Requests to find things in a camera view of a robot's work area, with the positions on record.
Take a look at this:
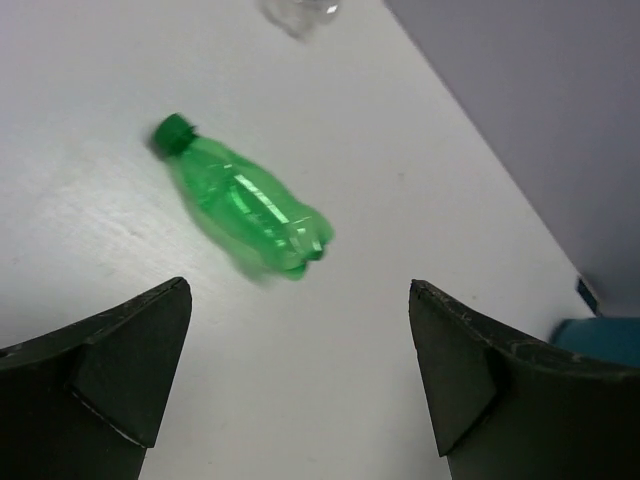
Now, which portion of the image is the clear bottle with black label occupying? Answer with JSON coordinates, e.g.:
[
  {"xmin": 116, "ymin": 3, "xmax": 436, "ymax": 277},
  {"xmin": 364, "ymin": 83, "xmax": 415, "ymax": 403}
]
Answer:
[{"xmin": 257, "ymin": 0, "xmax": 342, "ymax": 39}]

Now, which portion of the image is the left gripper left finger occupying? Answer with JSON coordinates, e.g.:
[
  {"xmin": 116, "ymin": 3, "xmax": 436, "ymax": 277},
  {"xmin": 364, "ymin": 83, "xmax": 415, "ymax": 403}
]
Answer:
[{"xmin": 1, "ymin": 277, "xmax": 192, "ymax": 480}]

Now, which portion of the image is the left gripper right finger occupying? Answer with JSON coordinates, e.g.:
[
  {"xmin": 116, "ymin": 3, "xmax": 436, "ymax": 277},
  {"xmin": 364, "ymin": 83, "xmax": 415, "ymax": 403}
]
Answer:
[{"xmin": 409, "ymin": 280, "xmax": 639, "ymax": 479}]

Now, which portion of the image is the teal bin with yellow rim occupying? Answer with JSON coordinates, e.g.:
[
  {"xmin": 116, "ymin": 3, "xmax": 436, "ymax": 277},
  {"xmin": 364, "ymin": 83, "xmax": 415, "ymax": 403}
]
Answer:
[{"xmin": 549, "ymin": 317, "xmax": 640, "ymax": 368}]

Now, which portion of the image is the green plastic bottle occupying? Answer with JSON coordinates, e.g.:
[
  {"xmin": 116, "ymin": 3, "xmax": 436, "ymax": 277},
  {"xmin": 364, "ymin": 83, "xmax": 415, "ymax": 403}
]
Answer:
[{"xmin": 150, "ymin": 113, "xmax": 334, "ymax": 280}]

